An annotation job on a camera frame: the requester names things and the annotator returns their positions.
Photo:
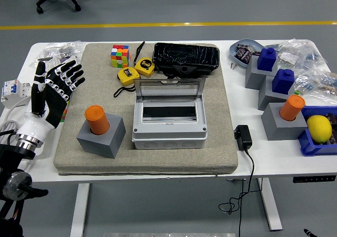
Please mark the grey block with round hole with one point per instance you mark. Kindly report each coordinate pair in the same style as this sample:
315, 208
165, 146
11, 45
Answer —
105, 144
279, 131

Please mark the black plastic tray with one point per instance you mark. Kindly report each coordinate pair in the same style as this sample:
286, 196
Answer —
184, 55

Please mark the colourful puzzle cube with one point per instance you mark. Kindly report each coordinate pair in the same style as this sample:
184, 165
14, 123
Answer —
64, 114
119, 56

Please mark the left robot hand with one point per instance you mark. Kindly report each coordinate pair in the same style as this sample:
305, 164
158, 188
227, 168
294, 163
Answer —
56, 102

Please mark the white table leg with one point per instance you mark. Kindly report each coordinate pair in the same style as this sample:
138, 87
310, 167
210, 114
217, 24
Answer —
80, 208
268, 202

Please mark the white wall socket pack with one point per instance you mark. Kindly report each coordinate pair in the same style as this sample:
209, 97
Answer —
54, 60

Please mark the small screws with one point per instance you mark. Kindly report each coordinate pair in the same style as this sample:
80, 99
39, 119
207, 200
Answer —
232, 65

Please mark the white circuit breaker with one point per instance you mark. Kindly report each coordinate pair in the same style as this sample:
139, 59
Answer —
10, 92

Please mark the blue plastic block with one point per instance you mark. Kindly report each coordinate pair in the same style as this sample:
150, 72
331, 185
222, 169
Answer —
283, 83
266, 60

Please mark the yellow tape measure black label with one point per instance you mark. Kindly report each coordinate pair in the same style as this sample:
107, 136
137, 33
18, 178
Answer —
144, 66

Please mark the orange cylinder battery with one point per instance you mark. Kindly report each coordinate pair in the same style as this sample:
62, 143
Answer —
96, 118
291, 109

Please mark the blue storage bin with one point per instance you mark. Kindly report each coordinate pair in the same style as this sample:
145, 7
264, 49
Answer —
308, 146

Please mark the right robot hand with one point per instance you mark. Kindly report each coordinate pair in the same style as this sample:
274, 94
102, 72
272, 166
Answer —
309, 233

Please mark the grey electrical box with lid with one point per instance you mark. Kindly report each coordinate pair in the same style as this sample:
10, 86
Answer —
168, 139

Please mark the beige fabric mat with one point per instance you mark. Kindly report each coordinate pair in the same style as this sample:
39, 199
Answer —
184, 160

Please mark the yellow lemon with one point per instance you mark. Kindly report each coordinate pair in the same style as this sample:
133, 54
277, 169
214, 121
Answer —
319, 129

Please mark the small green piece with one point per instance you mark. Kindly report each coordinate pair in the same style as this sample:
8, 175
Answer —
297, 92

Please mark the blue-grey bowl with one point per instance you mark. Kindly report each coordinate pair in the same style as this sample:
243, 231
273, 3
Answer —
234, 52

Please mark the dark snack packets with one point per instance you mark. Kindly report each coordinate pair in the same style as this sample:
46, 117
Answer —
242, 54

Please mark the black power adapter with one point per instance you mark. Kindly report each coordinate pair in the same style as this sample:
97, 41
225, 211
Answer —
243, 138

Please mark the black table control panel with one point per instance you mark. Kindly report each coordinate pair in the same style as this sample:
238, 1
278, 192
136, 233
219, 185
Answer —
313, 179

